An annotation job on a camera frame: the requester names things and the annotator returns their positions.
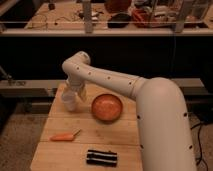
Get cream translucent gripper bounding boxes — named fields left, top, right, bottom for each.
left=66, top=82, right=87, bottom=101

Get white ceramic cup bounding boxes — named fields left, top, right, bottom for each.
left=61, top=90, right=77, bottom=111

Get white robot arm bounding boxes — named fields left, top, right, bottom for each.
left=62, top=51, right=197, bottom=171

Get orange bowl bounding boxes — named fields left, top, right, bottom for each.
left=91, top=94, right=123, bottom=122

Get orange toy carrot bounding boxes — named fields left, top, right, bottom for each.
left=50, top=129, right=81, bottom=141

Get black white striped cloth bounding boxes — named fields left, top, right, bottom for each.
left=86, top=149, right=118, bottom=167

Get black bowl on bench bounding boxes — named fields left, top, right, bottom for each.
left=107, top=13, right=131, bottom=28

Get red box on bench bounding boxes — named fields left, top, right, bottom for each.
left=132, top=9, right=148, bottom=28

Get grey metal post left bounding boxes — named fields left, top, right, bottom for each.
left=82, top=0, right=93, bottom=34

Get grey metal post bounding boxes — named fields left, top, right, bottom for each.
left=173, top=0, right=193, bottom=33
left=82, top=0, right=93, bottom=34

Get metal rail beside table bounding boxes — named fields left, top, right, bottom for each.
left=0, top=78, right=211, bottom=98

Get grey metal post right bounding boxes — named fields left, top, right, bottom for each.
left=173, top=0, right=193, bottom=33

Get black cable on floor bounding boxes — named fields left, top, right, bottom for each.
left=189, top=114, right=212, bottom=171

